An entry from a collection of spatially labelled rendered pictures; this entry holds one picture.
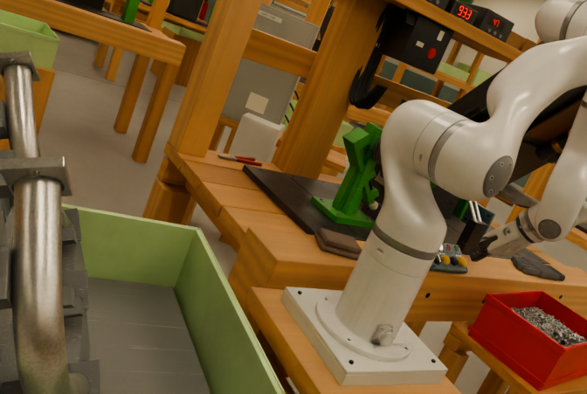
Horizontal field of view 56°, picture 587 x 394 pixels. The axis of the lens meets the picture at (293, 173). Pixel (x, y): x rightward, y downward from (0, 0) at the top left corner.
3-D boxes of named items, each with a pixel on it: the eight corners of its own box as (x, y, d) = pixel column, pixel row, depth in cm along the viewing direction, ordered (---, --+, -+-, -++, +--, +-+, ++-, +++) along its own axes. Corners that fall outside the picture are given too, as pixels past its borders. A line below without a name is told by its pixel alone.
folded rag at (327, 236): (319, 250, 125) (324, 238, 125) (312, 235, 133) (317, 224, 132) (358, 261, 128) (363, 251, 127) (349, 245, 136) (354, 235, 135)
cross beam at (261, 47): (486, 140, 241) (496, 120, 239) (230, 53, 164) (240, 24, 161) (478, 135, 245) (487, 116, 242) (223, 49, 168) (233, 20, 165)
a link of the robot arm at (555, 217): (619, 123, 107) (563, 252, 121) (631, 107, 119) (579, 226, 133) (570, 108, 112) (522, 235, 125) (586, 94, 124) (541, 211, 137)
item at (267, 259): (590, 322, 205) (611, 288, 201) (252, 321, 116) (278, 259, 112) (558, 300, 215) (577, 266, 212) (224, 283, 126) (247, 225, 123)
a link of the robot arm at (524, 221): (535, 237, 129) (524, 242, 131) (555, 240, 134) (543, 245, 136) (521, 205, 133) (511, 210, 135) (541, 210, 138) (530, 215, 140)
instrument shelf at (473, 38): (536, 72, 205) (542, 62, 204) (362, -16, 152) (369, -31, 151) (486, 55, 224) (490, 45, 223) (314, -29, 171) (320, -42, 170)
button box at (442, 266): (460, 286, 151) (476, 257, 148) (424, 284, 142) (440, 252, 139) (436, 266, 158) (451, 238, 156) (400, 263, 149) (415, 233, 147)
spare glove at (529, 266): (542, 266, 190) (545, 260, 190) (565, 284, 181) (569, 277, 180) (500, 257, 181) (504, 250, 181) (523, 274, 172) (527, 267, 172)
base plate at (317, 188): (548, 268, 200) (550, 263, 200) (314, 241, 135) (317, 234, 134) (463, 213, 232) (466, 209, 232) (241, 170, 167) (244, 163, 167)
